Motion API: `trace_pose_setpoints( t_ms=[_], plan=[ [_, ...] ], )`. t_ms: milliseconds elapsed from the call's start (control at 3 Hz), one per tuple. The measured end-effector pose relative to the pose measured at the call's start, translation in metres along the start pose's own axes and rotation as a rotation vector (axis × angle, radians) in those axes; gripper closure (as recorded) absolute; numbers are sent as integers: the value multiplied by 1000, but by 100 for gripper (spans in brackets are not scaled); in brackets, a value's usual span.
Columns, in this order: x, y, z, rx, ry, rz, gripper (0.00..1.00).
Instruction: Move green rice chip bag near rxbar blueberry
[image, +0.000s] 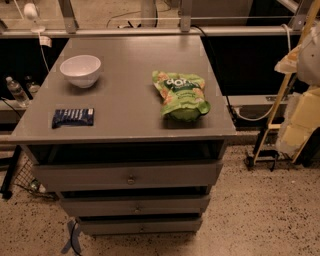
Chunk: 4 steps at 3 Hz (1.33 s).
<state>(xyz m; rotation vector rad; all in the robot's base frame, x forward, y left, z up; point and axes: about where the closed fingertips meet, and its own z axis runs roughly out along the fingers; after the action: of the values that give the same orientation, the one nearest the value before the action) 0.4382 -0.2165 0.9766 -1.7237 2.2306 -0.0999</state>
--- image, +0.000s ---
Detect yellow foam padded gripper finger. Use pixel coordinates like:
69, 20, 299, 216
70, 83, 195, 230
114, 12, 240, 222
275, 47, 320, 157

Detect green rice chip bag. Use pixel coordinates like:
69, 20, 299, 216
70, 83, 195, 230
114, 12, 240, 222
152, 71, 211, 122

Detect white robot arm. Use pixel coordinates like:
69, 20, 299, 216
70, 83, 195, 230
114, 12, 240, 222
274, 24, 320, 157

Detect blue rxbar blueberry bar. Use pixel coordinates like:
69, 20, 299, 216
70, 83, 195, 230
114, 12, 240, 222
52, 108, 94, 129

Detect bottom grey drawer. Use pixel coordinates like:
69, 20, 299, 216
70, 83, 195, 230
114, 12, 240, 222
80, 217, 202, 236

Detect grey drawer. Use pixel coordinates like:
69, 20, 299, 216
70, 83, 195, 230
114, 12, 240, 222
61, 195, 210, 217
32, 160, 223, 192
80, 217, 202, 236

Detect grey drawer cabinet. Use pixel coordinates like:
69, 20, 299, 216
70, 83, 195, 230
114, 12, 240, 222
9, 35, 236, 226

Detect top grey drawer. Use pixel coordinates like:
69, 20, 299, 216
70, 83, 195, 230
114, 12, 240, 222
32, 160, 223, 192

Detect white ceramic bowl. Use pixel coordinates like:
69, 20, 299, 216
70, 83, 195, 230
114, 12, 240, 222
60, 55, 101, 88

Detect middle grey drawer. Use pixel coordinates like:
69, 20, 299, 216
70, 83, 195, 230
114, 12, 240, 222
61, 195, 210, 217

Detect clear plastic water bottle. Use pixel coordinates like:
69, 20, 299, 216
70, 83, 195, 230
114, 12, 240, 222
6, 76, 30, 107

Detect yellow hand truck frame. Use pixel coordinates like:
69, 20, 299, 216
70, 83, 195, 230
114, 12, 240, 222
245, 0, 320, 168

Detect metal railing frame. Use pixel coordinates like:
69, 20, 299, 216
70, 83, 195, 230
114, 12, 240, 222
0, 0, 312, 38

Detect black cable behind table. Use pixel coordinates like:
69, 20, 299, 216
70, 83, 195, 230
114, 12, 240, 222
190, 24, 238, 123

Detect wire mesh basket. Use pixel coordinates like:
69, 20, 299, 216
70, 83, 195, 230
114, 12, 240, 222
14, 157, 57, 201

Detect white round camera device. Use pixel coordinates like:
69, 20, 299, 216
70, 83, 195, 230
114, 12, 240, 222
23, 3, 45, 34

